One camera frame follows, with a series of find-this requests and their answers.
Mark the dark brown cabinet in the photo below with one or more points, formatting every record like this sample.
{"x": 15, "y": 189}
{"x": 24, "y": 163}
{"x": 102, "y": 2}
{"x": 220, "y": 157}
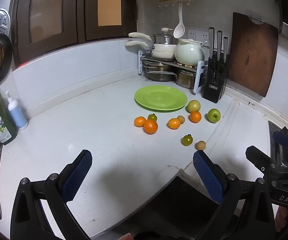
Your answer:
{"x": 54, "y": 17}

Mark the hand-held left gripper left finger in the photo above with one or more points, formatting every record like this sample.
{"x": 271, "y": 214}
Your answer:
{"x": 76, "y": 177}

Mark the green apple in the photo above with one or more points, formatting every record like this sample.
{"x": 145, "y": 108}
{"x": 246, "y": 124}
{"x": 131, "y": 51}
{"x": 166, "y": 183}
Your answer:
{"x": 214, "y": 115}

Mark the green tomato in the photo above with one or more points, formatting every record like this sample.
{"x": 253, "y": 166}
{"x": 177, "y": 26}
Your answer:
{"x": 152, "y": 117}
{"x": 187, "y": 140}

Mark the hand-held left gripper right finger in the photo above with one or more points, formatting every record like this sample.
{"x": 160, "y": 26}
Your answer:
{"x": 208, "y": 177}

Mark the black scissors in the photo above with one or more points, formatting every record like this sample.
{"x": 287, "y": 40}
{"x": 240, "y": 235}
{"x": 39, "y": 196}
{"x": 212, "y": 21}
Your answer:
{"x": 216, "y": 73}

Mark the black knife block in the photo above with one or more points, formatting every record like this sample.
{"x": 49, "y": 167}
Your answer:
{"x": 213, "y": 90}

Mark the white ladle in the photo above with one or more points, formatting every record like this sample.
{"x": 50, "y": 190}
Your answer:
{"x": 178, "y": 31}

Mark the steel pot with glass lid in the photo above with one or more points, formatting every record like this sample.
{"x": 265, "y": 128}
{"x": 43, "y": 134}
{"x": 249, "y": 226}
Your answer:
{"x": 162, "y": 40}

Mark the green plate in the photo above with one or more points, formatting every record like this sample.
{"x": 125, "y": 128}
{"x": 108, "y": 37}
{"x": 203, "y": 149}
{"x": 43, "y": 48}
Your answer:
{"x": 160, "y": 98}

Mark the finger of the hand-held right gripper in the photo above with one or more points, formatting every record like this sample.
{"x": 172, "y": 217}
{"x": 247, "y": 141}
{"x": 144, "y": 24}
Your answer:
{"x": 283, "y": 139}
{"x": 258, "y": 158}

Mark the yellow-green apple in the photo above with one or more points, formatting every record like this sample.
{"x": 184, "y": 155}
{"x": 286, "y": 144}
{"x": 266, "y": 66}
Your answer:
{"x": 193, "y": 106}

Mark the wooden bead trivet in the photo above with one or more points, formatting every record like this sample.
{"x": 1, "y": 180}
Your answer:
{"x": 185, "y": 65}

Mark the brown wooden cutting board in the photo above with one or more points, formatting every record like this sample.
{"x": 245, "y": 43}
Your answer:
{"x": 252, "y": 55}

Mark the person's right hand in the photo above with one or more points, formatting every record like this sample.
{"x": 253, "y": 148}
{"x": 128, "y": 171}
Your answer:
{"x": 281, "y": 217}

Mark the light blue pump bottle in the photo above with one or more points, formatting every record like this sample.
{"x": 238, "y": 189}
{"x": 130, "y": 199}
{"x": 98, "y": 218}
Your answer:
{"x": 16, "y": 115}

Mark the orange mandarin with stem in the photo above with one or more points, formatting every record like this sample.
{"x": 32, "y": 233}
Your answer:
{"x": 195, "y": 117}

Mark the white ceramic pot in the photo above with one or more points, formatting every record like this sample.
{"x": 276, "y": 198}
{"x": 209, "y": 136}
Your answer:
{"x": 188, "y": 53}

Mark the grey pot rack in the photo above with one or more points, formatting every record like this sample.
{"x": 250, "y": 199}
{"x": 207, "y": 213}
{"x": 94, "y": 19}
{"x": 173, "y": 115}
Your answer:
{"x": 198, "y": 78}

